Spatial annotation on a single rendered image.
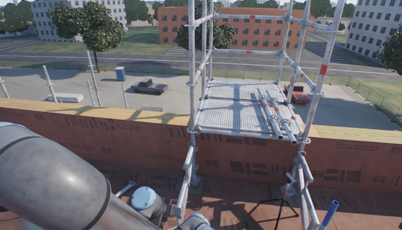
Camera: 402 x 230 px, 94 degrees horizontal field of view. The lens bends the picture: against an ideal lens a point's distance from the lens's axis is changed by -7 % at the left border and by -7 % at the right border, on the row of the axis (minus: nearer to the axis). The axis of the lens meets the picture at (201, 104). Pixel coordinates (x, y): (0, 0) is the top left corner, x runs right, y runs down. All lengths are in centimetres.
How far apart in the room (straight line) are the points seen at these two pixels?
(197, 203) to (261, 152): 88
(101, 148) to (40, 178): 255
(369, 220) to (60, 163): 272
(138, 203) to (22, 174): 58
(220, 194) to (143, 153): 103
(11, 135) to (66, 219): 17
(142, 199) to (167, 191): 159
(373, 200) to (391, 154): 57
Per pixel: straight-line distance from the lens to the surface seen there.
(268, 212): 239
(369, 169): 285
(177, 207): 183
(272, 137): 206
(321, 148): 244
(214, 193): 244
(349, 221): 268
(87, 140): 294
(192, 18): 169
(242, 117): 226
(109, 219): 46
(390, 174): 302
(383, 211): 298
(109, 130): 264
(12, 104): 368
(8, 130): 47
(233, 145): 226
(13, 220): 51
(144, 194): 89
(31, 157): 38
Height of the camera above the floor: 189
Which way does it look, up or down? 27 degrees down
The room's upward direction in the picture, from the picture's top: straight up
